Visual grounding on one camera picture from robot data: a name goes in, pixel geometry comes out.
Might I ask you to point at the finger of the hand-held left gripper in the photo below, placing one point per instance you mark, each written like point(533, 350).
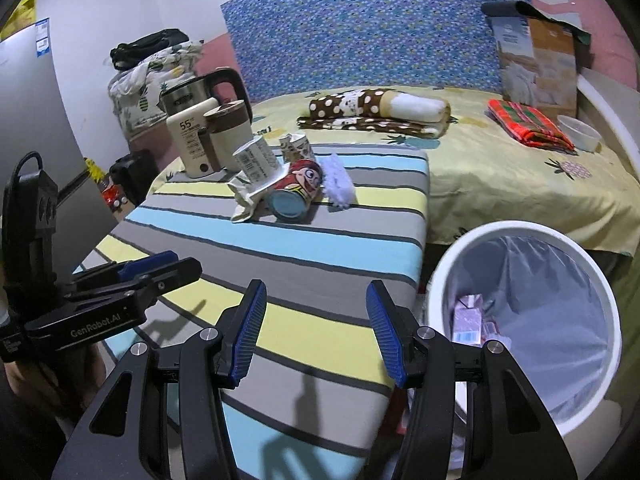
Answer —
point(170, 275)
point(145, 265)

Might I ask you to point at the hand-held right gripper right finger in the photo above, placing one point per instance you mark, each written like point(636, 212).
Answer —
point(385, 330)

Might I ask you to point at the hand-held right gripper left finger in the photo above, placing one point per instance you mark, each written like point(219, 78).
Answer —
point(247, 330)

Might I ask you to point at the white round trash bin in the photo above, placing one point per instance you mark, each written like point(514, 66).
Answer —
point(440, 280)

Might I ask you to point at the beige paper tissue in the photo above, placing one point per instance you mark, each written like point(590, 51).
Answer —
point(247, 201)

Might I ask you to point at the white plastic labelled cup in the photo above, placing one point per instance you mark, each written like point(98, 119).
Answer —
point(255, 162)

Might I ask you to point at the cartoon print tin can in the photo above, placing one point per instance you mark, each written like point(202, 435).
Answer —
point(295, 187)

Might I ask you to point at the translucent plastic bin liner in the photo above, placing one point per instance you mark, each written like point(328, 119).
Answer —
point(550, 300)

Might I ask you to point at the patterned paper cup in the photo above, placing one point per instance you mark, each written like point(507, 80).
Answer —
point(287, 147)
point(303, 146)

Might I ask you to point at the person's left hand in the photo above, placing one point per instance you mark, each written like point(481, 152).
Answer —
point(40, 380)

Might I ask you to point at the small red object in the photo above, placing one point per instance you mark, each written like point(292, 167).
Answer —
point(112, 196)

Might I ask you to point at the black floor bag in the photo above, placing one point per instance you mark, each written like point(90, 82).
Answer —
point(135, 175)

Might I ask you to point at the striped cloth covered table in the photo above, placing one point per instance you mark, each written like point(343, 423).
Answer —
point(325, 240)

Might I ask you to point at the grey refrigerator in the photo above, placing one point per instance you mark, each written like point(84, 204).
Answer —
point(50, 125)

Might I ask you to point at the beige electric jug brown lid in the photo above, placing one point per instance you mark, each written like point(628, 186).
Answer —
point(230, 135)

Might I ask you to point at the pineapple print storage bag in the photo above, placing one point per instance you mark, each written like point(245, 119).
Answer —
point(140, 102)

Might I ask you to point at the stainless steel electric kettle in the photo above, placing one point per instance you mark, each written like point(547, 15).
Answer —
point(187, 92)

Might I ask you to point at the bed with yellow sheet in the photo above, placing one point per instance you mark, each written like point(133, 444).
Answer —
point(500, 185)

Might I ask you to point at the blue white label sticker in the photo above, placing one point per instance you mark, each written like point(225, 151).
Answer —
point(43, 37)

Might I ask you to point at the folded polka dot blanket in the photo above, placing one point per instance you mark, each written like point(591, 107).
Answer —
point(360, 125)

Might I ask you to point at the black handbag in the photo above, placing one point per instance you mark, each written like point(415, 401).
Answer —
point(150, 45)

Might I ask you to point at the yellow sticker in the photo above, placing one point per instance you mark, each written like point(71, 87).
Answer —
point(22, 12)

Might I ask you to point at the rolled polka dot blanket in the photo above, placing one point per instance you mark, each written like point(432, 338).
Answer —
point(350, 102)

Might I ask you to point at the green curtain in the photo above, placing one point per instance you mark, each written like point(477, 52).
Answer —
point(631, 285)

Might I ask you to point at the red plaid folded cloth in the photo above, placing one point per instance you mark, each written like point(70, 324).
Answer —
point(530, 125)

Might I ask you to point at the white plastic bowl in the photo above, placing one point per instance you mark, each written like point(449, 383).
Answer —
point(580, 135)

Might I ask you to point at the blue floral headboard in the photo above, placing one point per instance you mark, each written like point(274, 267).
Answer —
point(375, 35)

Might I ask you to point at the cardboard quilt box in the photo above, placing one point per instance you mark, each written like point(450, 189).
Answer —
point(535, 65)

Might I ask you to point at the white curved bed board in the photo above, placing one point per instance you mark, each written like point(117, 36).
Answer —
point(610, 105)

